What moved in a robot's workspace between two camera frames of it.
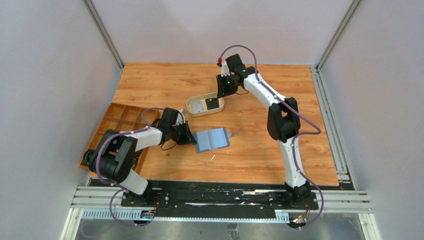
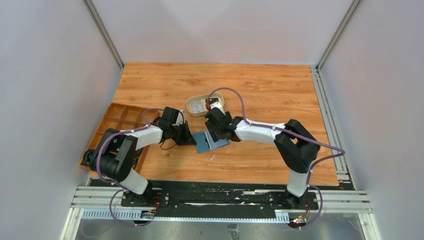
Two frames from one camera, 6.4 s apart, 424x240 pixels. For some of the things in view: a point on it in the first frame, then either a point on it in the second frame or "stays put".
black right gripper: x=224 y=87 to x=215 y=133
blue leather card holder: x=212 y=139 stays put
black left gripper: x=182 y=135 stays put
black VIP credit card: x=212 y=103 stays put
